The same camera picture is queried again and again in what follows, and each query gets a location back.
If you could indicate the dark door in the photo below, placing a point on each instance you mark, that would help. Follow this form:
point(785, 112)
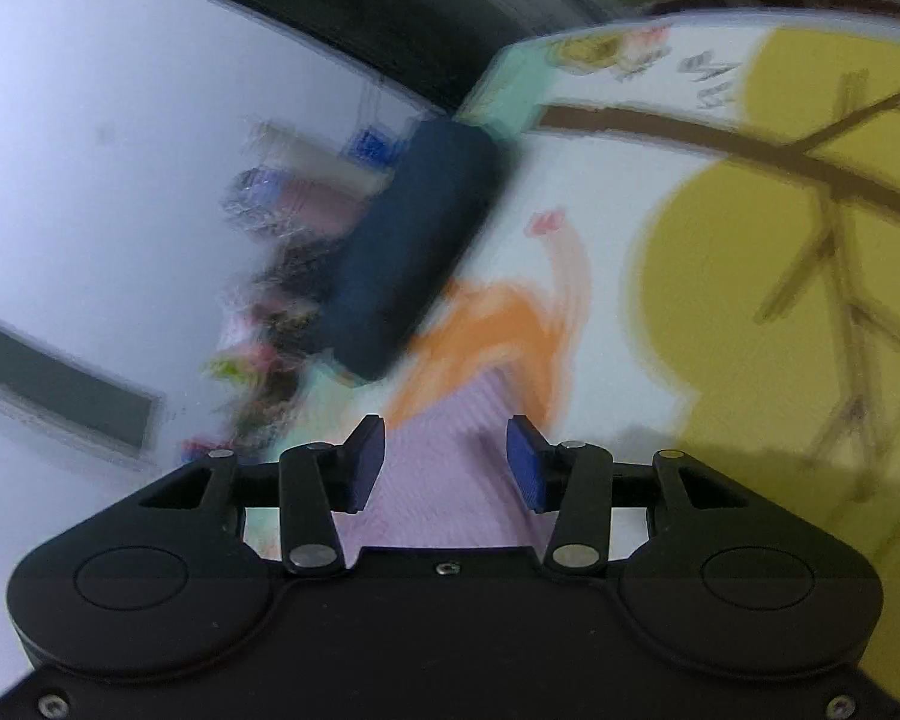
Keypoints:
point(420, 15)

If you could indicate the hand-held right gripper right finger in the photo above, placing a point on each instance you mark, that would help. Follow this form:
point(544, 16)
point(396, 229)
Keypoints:
point(526, 465)

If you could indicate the purple striped t-shirt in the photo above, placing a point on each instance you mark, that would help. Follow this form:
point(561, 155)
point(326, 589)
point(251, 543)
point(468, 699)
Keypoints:
point(450, 465)

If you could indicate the cartoon giraffe play mat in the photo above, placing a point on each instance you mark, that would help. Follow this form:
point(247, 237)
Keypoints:
point(720, 277)

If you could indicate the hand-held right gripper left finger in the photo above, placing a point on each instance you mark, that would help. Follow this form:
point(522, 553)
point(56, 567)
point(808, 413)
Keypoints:
point(366, 461)

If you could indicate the folded dark navy garment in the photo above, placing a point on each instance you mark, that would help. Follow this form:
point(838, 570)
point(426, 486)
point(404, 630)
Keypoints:
point(405, 255)

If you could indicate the pink tumbler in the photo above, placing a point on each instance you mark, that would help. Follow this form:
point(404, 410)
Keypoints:
point(315, 202)

